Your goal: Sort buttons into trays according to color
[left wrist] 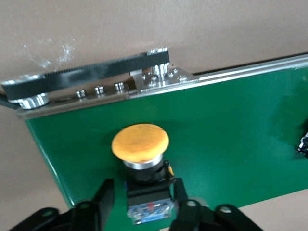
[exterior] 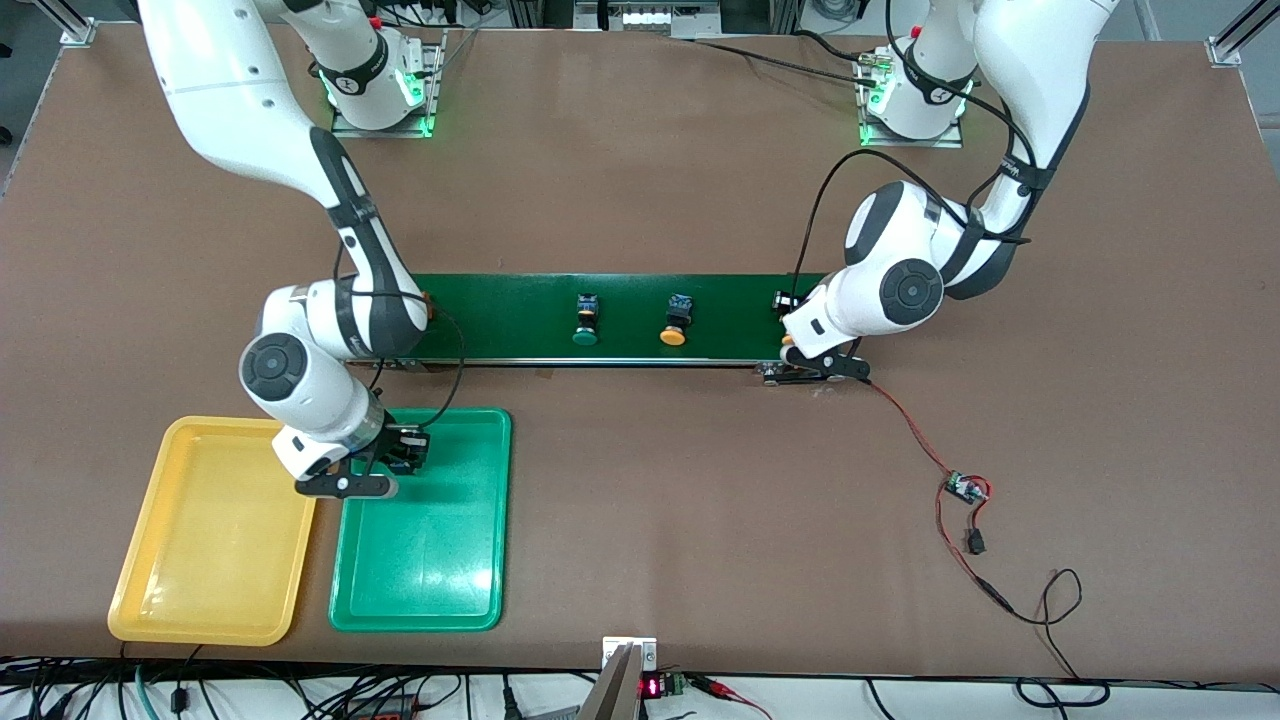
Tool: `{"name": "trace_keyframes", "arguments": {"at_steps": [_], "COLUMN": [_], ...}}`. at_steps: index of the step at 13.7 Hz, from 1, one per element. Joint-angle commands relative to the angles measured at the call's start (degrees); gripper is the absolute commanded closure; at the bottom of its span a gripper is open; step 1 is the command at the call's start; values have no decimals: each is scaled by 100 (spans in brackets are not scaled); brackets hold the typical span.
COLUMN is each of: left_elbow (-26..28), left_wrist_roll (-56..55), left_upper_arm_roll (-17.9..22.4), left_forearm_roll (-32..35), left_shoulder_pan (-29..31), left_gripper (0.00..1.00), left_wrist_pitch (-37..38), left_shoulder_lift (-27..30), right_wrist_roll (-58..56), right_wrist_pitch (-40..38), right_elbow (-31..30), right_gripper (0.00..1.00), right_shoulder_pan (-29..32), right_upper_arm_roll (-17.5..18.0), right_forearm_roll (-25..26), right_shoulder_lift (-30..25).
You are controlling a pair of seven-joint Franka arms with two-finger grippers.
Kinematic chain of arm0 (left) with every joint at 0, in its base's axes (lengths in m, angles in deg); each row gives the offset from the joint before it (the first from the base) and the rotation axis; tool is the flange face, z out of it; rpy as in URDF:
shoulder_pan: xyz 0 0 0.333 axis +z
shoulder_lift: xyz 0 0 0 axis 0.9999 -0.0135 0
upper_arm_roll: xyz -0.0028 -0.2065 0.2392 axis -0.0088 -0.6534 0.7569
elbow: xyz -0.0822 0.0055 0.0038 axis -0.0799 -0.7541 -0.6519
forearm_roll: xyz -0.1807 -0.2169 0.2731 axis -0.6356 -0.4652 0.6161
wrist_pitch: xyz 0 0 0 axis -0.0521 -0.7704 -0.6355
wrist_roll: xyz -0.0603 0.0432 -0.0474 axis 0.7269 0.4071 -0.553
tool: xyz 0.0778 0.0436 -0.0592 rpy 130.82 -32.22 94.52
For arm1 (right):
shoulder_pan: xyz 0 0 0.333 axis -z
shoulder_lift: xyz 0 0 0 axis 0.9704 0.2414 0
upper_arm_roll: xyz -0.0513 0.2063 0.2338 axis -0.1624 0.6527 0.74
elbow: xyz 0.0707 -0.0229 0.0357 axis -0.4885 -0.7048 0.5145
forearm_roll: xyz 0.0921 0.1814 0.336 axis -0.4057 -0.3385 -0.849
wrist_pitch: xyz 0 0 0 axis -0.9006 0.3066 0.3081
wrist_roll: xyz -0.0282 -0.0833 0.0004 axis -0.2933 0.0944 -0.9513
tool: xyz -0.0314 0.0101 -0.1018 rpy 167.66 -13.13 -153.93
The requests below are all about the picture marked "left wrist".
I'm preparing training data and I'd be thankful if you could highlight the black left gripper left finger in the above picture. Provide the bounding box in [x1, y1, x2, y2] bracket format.
[7, 178, 115, 231]

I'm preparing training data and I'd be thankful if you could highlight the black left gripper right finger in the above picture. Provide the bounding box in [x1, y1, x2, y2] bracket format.
[169, 177, 264, 231]

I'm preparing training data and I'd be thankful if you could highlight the green conveyor belt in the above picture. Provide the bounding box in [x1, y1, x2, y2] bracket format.
[0, 46, 308, 231]

